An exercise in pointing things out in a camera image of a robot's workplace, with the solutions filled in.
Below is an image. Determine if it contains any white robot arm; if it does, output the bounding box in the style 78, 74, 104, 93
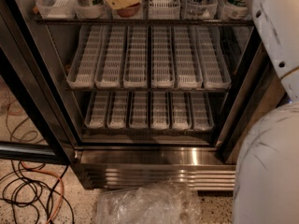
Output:
232, 0, 299, 224

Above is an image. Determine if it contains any open fridge glass door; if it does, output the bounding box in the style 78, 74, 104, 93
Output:
0, 11, 75, 165

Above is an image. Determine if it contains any stainless steel display fridge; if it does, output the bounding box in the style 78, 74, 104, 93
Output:
0, 0, 275, 191

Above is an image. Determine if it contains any red coke can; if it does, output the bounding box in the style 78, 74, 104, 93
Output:
116, 1, 141, 18

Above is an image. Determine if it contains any top shelf tray far left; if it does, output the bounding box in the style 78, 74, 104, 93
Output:
36, 0, 77, 19

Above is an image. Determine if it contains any top shelf tray centre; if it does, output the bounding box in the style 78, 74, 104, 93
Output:
148, 0, 180, 20

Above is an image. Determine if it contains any clear plastic bag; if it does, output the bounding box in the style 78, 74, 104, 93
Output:
95, 181, 202, 224

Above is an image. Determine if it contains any black cable bundle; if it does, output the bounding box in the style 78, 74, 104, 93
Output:
0, 159, 76, 224

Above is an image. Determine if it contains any orange cable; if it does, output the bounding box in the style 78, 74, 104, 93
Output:
19, 161, 65, 224

